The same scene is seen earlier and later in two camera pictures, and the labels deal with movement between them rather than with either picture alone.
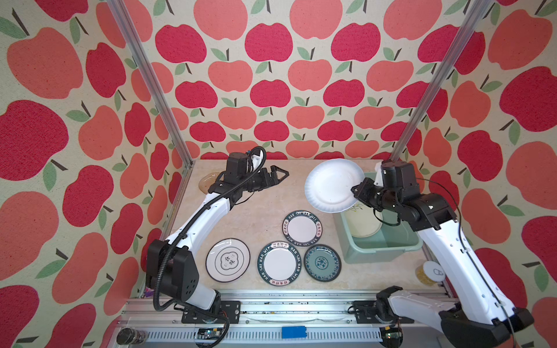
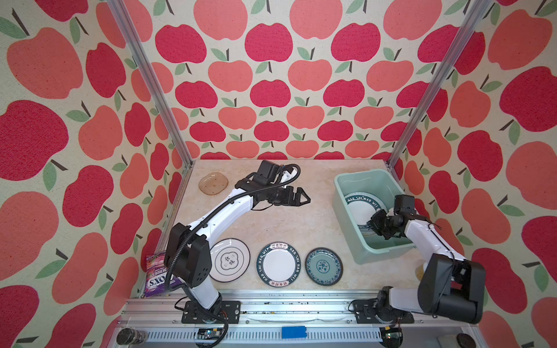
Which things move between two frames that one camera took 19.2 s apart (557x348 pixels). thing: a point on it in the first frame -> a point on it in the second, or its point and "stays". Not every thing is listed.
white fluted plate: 328,185 -> 367,232
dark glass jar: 128,336 stays
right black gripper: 360,189 -> 374,222
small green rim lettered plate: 302,228 -> 362,208
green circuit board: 206,333 stays
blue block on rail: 294,332 stays
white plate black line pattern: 228,260 stays
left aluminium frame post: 152,82 stays
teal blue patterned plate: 322,262 stays
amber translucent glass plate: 207,181 stays
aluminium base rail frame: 278,320 stays
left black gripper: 273,180 -> 295,201
